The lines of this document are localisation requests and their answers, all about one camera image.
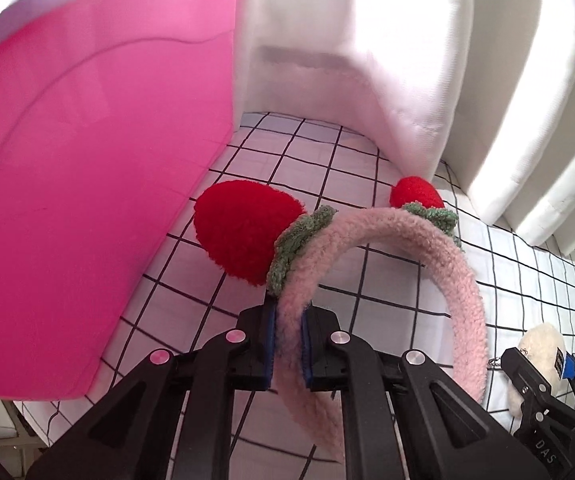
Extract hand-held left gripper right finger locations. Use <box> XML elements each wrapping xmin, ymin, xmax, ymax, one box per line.
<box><xmin>302</xmin><ymin>307</ymin><xmax>551</xmax><ymax>480</ymax></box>

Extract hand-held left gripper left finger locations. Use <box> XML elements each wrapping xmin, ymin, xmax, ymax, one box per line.
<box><xmin>25</xmin><ymin>294</ymin><xmax>274</xmax><ymax>480</ymax></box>

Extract cream fluffy plush keychain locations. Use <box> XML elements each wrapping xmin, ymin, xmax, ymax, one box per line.
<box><xmin>487</xmin><ymin>324</ymin><xmax>568</xmax><ymax>418</ymax></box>

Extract pink fuzzy strawberry headband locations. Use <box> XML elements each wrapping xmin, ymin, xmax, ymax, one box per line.
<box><xmin>194</xmin><ymin>176</ymin><xmax>488</xmax><ymax>461</ymax></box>

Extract pink plastic storage bin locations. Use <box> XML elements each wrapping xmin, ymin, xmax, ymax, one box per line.
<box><xmin>0</xmin><ymin>0</ymin><xmax>259</xmax><ymax>401</ymax></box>

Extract white black checked cloth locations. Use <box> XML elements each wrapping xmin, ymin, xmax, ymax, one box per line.
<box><xmin>12</xmin><ymin>110</ymin><xmax>575</xmax><ymax>480</ymax></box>

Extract white curtain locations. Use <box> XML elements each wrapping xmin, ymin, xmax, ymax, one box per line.
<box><xmin>238</xmin><ymin>0</ymin><xmax>575</xmax><ymax>286</ymax></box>

